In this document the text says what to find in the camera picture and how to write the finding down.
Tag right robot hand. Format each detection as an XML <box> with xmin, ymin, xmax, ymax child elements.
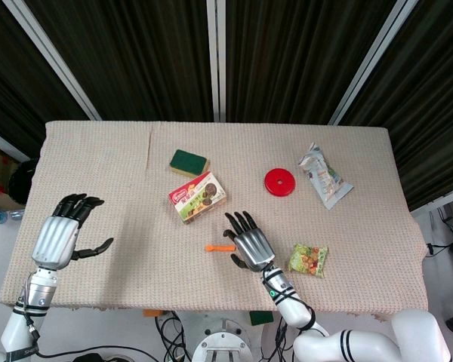
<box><xmin>222</xmin><ymin>210</ymin><xmax>276</xmax><ymax>272</ymax></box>

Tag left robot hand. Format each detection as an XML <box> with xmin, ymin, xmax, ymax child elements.
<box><xmin>31</xmin><ymin>193</ymin><xmax>115</xmax><ymax>272</ymax></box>

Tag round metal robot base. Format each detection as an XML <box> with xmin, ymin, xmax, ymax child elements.
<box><xmin>190</xmin><ymin>327</ymin><xmax>260</xmax><ymax>362</ymax></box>

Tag plastic water bottle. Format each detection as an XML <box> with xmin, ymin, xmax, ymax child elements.
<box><xmin>0</xmin><ymin>207</ymin><xmax>25</xmax><ymax>224</ymax></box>

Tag green snack packet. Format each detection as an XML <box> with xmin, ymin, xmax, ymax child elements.
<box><xmin>288</xmin><ymin>243</ymin><xmax>329</xmax><ymax>279</ymax></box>

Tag black round object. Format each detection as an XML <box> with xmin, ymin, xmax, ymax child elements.
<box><xmin>7</xmin><ymin>158</ymin><xmax>40</xmax><ymax>207</ymax></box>

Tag red round disc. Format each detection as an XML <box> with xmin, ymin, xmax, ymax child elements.
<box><xmin>263</xmin><ymin>168</ymin><xmax>296</xmax><ymax>197</ymax></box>

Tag red and green food box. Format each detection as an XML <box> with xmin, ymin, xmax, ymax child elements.
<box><xmin>168</xmin><ymin>171</ymin><xmax>228</xmax><ymax>226</ymax></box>

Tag green sponge under table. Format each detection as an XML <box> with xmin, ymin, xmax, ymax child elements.
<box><xmin>248</xmin><ymin>311</ymin><xmax>275</xmax><ymax>327</ymax></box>

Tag beige woven tablecloth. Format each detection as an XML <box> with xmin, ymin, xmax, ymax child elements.
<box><xmin>0</xmin><ymin>120</ymin><xmax>430</xmax><ymax>322</ymax></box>

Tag silver snack bag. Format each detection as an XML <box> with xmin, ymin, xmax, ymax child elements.
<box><xmin>297</xmin><ymin>142</ymin><xmax>354</xmax><ymax>211</ymax></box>

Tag green scouring sponge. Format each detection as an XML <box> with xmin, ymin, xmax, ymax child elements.
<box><xmin>169</xmin><ymin>149</ymin><xmax>211</xmax><ymax>178</ymax></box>

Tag black cables bundle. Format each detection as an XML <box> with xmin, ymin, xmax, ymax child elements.
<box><xmin>153</xmin><ymin>311</ymin><xmax>197</xmax><ymax>362</ymax></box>

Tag white aluminium frame post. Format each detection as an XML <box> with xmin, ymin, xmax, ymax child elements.
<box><xmin>206</xmin><ymin>0</ymin><xmax>227</xmax><ymax>122</ymax></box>
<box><xmin>327</xmin><ymin>0</ymin><xmax>420</xmax><ymax>126</ymax></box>
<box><xmin>2</xmin><ymin>0</ymin><xmax>102</xmax><ymax>121</ymax></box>

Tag black cables on floor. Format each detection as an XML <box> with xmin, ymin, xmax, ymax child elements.
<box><xmin>424</xmin><ymin>206</ymin><xmax>453</xmax><ymax>258</ymax></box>

